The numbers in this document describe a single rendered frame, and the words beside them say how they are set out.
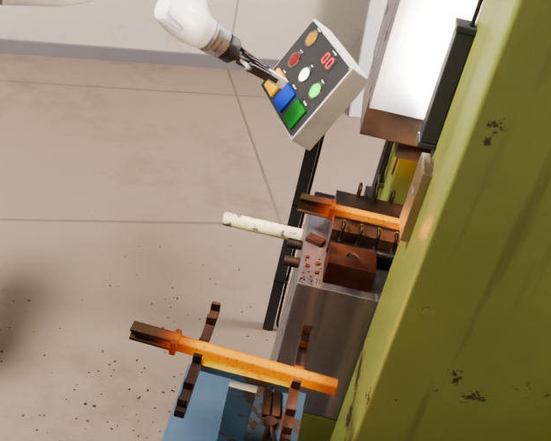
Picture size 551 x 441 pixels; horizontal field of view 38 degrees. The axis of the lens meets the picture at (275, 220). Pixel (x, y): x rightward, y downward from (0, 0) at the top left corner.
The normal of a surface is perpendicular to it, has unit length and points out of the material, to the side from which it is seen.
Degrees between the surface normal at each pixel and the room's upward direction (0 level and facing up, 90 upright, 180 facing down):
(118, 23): 90
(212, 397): 0
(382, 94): 90
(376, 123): 90
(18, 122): 0
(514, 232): 90
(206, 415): 0
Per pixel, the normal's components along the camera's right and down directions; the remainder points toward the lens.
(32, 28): 0.21, 0.61
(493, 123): -0.13, 0.57
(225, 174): 0.18, -0.79
